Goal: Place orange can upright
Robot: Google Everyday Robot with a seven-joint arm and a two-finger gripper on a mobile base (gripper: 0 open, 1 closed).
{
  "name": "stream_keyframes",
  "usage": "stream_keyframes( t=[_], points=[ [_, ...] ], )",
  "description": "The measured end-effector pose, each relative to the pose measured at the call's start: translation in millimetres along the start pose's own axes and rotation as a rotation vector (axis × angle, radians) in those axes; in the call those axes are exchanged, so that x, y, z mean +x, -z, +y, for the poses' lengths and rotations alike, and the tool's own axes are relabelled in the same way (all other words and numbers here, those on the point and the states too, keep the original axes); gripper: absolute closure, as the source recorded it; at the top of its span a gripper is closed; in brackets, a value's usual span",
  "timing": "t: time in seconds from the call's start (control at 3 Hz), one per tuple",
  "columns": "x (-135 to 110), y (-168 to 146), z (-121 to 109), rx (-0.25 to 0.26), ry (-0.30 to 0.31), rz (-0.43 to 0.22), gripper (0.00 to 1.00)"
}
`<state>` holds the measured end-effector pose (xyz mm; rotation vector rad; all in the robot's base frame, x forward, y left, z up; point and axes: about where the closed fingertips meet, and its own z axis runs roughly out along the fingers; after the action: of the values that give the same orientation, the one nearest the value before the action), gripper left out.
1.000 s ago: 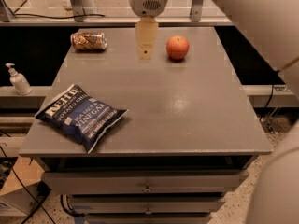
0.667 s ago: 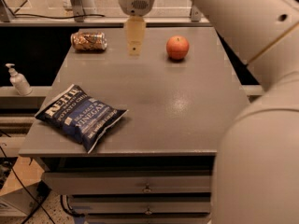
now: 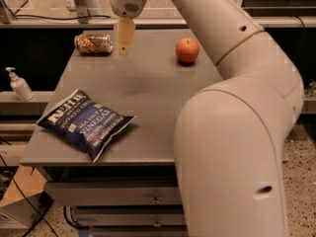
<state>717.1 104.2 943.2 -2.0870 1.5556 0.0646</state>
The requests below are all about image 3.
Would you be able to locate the grey drawer cabinet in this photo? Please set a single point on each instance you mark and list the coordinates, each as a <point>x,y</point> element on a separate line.
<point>132,190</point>

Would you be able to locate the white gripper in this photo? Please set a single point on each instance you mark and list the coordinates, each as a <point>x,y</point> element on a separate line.
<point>125,4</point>

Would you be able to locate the red apple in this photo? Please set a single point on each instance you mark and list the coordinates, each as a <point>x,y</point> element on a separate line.
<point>187,50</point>

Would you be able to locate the cardboard box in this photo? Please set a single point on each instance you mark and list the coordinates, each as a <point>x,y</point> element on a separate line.
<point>19,205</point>

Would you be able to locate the grey metal shelf rail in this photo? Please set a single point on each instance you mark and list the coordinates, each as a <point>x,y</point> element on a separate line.
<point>144,23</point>

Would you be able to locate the white pump lotion bottle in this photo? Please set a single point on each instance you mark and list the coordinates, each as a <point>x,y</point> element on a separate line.
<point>19,85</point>

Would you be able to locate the orange soda can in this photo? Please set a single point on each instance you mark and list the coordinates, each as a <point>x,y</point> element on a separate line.
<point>93,43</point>

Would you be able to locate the blue potato chip bag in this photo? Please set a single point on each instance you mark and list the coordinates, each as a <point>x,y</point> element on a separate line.
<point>84,123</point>

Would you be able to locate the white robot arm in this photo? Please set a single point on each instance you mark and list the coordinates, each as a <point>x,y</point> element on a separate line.
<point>229,136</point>

